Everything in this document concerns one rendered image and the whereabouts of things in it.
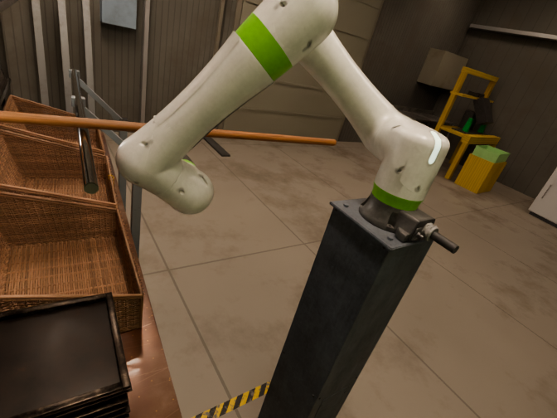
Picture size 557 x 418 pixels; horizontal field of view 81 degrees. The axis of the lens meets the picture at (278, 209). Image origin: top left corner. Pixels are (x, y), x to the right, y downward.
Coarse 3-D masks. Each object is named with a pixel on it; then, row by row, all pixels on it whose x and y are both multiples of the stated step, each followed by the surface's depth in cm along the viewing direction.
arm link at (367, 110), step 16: (320, 48) 74; (336, 48) 76; (304, 64) 78; (320, 64) 77; (336, 64) 77; (352, 64) 79; (320, 80) 81; (336, 80) 79; (352, 80) 80; (368, 80) 83; (336, 96) 83; (352, 96) 82; (368, 96) 82; (352, 112) 85; (368, 112) 84; (384, 112) 85; (368, 128) 87; (368, 144) 90
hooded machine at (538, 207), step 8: (552, 176) 497; (552, 184) 497; (544, 192) 507; (552, 192) 498; (536, 200) 515; (544, 200) 507; (552, 200) 498; (536, 208) 516; (544, 208) 507; (552, 208) 499; (536, 216) 520; (544, 216) 508; (552, 216) 499; (552, 224) 503
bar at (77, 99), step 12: (72, 72) 154; (72, 84) 140; (84, 84) 163; (72, 96) 124; (96, 96) 169; (84, 108) 117; (108, 108) 174; (120, 120) 179; (84, 132) 97; (108, 132) 135; (120, 132) 182; (84, 144) 89; (84, 156) 84; (84, 168) 79; (84, 180) 75; (96, 180) 76; (120, 180) 196; (120, 192) 200; (132, 192) 155; (132, 204) 156; (132, 216) 159; (132, 228) 162
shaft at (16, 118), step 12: (0, 120) 87; (12, 120) 88; (24, 120) 90; (36, 120) 91; (48, 120) 92; (60, 120) 94; (72, 120) 95; (84, 120) 97; (96, 120) 99; (108, 120) 101; (216, 132) 119; (228, 132) 121; (240, 132) 124; (324, 144) 147
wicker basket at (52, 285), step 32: (0, 192) 118; (0, 224) 124; (96, 224) 143; (0, 256) 119; (32, 256) 128; (64, 256) 132; (128, 256) 122; (0, 288) 111; (32, 288) 115; (64, 288) 119; (96, 288) 122; (128, 288) 126; (128, 320) 109
